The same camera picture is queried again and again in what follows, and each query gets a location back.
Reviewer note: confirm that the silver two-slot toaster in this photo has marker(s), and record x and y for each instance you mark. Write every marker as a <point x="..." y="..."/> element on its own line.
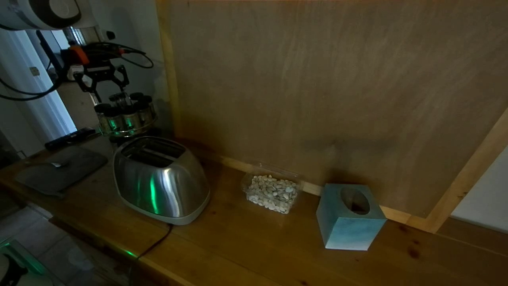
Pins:
<point x="161" y="178"/>

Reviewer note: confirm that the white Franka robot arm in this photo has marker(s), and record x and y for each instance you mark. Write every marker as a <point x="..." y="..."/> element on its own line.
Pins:
<point x="54" y="15"/>

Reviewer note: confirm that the round spice rack carousel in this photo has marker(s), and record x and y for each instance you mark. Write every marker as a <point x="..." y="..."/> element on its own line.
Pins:
<point x="126" y="116"/>

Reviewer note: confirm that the grey kitchen scale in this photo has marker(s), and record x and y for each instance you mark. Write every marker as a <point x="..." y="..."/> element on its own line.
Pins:
<point x="54" y="175"/>

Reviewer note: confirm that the blue cube tissue box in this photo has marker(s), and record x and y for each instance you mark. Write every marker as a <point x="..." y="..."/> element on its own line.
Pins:
<point x="348" y="216"/>

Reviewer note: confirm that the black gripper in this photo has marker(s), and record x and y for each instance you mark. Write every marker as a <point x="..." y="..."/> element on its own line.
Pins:
<point x="88" y="75"/>

